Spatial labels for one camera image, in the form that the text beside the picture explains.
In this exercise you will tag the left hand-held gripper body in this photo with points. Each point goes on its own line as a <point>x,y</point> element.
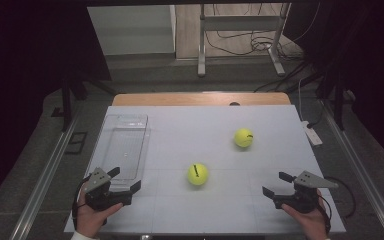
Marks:
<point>96,186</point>

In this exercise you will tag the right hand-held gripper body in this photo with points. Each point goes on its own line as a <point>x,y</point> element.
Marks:
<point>305,196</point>

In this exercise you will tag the clear plastic container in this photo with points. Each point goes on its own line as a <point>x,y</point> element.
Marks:
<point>126,146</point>

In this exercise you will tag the yellow tennis ball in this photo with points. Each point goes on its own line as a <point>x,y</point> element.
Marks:
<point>197,174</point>
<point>243,137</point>

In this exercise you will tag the person's right hand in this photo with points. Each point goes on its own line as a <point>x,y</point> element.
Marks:
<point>311,225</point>

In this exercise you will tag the person's left hand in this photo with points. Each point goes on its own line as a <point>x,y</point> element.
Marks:
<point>90,221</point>

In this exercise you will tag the white power strip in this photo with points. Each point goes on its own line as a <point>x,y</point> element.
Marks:
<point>312,134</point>

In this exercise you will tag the black metal stand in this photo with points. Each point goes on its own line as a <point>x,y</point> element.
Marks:
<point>67,100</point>
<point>338,106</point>

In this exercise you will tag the white cabinet panel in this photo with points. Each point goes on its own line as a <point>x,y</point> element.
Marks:
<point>130,30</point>

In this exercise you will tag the aluminium rail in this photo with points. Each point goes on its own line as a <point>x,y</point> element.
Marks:
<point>43,186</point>
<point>363,176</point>

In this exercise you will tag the grey metal stand frame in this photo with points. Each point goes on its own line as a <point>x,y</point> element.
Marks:
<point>201,43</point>

